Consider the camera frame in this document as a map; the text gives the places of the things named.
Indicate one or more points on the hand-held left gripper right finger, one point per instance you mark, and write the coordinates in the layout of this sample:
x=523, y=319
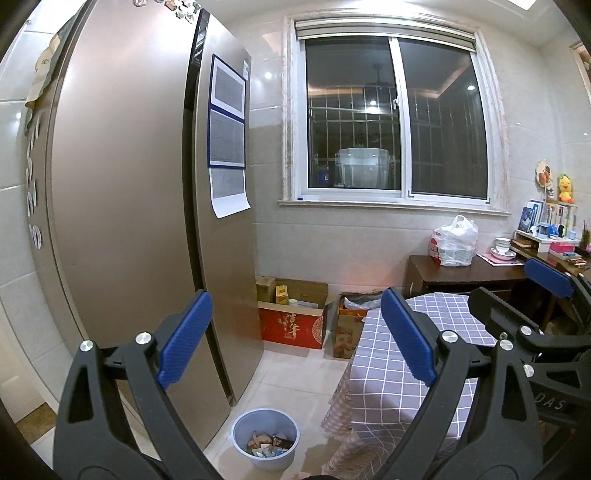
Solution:
x=408, y=339

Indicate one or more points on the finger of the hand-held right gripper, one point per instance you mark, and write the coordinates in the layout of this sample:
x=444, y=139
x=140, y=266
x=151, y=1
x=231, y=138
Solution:
x=549, y=277
x=494, y=314

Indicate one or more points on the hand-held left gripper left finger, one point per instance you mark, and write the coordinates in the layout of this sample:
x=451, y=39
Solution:
x=184, y=339

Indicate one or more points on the light blue plastic bin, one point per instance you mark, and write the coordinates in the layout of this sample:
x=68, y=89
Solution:
x=288, y=422

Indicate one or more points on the pile of wrappers and papers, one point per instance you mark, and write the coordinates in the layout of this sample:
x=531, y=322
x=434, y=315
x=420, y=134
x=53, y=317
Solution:
x=268, y=445

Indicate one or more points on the pink tissue box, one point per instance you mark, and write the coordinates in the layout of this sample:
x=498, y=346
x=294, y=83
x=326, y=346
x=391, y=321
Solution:
x=561, y=249

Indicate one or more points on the white desk organizer shelf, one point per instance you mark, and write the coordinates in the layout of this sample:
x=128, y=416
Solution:
x=531, y=241

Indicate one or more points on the purple checked tablecloth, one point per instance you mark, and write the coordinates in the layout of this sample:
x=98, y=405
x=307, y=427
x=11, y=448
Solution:
x=369, y=350

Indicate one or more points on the white ceramic plate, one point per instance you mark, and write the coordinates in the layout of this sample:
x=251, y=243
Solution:
x=505, y=255

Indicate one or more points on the dark wooden sideboard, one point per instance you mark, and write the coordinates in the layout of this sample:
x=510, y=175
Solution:
x=461, y=277

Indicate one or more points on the pink paper mat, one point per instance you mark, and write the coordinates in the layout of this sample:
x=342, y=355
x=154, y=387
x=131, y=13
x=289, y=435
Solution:
x=485, y=258

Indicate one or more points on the grey plastic liner bag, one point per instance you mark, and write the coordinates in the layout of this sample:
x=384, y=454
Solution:
x=362, y=303

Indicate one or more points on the row of small bottles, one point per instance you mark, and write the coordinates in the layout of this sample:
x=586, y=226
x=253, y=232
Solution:
x=561, y=219

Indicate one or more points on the blue packaging box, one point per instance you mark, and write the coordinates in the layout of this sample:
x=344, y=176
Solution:
x=527, y=219

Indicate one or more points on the brown printed cardboard box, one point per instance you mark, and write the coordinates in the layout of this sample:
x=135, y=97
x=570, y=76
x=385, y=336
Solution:
x=344, y=341

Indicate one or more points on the white plastic bag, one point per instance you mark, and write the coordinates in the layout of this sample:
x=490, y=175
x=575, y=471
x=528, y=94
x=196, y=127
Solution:
x=455, y=242

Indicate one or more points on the yellow duck plush toy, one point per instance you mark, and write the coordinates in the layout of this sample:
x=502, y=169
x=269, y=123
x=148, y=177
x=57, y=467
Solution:
x=565, y=187

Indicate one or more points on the small brown cardboard box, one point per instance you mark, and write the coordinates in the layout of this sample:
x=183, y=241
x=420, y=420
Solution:
x=265, y=290

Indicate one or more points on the yellow carton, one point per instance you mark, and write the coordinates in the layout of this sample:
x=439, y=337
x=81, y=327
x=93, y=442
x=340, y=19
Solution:
x=281, y=295

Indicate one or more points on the red cardboard box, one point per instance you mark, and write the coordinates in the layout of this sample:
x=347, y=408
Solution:
x=291, y=327

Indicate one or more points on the white printed paper sheet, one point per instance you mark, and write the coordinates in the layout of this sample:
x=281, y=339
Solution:
x=228, y=191

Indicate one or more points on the champagne two-door refrigerator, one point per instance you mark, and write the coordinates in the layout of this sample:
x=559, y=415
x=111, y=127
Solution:
x=120, y=184

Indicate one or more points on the row of white fridge magnets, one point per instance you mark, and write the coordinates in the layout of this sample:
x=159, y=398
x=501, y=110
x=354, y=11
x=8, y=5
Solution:
x=34, y=198

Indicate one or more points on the white sliding window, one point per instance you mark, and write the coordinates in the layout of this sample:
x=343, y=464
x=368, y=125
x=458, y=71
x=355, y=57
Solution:
x=394, y=115

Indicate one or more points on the grey roller blind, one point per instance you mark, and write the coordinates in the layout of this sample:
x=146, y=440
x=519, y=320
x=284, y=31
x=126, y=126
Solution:
x=383, y=33

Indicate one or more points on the beige hanging cloth bag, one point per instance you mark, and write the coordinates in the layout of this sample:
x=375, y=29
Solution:
x=44, y=64

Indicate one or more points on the cluster of figure fridge magnets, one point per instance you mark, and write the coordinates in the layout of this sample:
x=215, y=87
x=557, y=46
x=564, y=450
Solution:
x=182, y=8

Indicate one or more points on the cartoon wall decoration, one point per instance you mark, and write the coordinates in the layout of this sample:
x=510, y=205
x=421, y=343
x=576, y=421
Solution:
x=545, y=173

